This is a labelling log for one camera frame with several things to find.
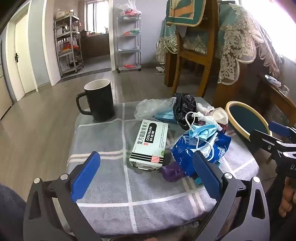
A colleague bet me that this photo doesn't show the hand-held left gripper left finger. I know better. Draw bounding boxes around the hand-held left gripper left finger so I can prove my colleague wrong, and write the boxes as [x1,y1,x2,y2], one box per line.
[23,151,102,241]

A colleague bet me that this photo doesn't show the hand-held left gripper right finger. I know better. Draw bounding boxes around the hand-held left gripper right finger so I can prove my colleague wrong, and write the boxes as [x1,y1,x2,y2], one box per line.
[192,151,271,241]

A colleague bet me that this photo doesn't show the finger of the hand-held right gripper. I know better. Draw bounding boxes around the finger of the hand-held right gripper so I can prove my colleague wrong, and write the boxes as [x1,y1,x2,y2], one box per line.
[269,121,296,139]
[249,130,290,154]

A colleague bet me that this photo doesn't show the round beige trash bin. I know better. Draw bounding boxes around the round beige trash bin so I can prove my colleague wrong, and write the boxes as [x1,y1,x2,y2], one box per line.
[225,101,273,142]

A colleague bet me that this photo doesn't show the blue face mask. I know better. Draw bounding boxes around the blue face mask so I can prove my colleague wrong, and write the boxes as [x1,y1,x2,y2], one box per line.
[185,111,219,161]
[154,111,176,124]

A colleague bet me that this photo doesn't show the white medicine box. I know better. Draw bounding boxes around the white medicine box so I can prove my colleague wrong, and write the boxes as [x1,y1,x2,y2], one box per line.
[129,119,170,172]

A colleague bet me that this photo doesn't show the white tissue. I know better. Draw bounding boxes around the white tissue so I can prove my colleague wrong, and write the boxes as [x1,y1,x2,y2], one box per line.
[196,103,215,117]

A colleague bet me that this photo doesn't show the person's right hand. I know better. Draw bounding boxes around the person's right hand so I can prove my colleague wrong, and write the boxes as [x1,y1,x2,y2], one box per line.
[279,177,296,217]

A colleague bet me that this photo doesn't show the grey plaid cloth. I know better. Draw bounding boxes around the grey plaid cloth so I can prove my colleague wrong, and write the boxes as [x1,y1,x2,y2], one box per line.
[66,96,259,234]

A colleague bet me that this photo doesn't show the wooden side table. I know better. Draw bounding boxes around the wooden side table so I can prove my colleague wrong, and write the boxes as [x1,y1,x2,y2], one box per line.
[258,74,296,127]

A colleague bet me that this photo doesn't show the blue snack packet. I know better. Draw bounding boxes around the blue snack packet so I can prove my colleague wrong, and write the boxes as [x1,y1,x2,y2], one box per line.
[171,132,232,178]

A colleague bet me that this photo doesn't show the white packet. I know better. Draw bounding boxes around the white packet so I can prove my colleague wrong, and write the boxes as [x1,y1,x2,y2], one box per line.
[265,75,281,87]

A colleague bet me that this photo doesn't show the white face mask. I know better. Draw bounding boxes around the white face mask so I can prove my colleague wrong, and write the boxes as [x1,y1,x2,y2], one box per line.
[211,108,229,126]

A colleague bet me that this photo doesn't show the wooden dining table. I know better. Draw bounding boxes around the wooden dining table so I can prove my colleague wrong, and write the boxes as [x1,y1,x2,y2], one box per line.
[214,76,249,108]

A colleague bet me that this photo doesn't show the black plastic bag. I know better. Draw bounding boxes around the black plastic bag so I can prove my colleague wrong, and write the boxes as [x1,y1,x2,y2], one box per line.
[172,93,198,130]

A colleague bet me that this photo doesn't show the black mug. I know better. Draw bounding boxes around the black mug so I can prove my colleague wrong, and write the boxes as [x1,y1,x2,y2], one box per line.
[76,79,115,121]

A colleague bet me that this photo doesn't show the person's leg in jeans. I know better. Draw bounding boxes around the person's leg in jeans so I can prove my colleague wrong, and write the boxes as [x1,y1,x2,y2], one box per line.
[0,184,26,241]

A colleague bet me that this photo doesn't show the clear plastic bag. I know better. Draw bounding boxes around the clear plastic bag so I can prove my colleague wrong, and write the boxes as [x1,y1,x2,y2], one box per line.
[134,97,177,120]

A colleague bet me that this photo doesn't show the table with lace cloth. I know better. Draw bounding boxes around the table with lace cloth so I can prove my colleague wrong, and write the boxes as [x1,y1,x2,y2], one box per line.
[155,2,281,86]

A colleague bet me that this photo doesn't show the wooden chair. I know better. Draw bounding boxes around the wooden chair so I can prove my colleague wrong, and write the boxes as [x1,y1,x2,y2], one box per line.
[164,0,220,98]

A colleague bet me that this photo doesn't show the dark kitchen cabinet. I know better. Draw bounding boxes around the dark kitchen cabinet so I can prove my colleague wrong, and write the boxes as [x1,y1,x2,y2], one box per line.
[80,32,110,59]

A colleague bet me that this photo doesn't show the metal shelf rack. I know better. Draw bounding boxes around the metal shelf rack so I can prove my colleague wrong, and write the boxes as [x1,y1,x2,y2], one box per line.
[54,13,84,78]

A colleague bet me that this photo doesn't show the white door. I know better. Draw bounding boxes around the white door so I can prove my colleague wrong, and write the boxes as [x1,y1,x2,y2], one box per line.
[14,16,38,95]

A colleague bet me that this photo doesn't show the white shelf trolley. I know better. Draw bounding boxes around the white shelf trolley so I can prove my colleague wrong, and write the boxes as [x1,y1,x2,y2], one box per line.
[116,14,142,73]

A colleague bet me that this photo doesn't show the patterned chair cushion cover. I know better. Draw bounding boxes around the patterned chair cushion cover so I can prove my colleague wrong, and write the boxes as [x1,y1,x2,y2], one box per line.
[166,0,206,26]

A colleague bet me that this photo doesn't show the plastic bag with goods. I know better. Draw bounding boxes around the plastic bag with goods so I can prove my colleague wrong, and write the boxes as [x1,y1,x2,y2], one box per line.
[116,0,142,16]

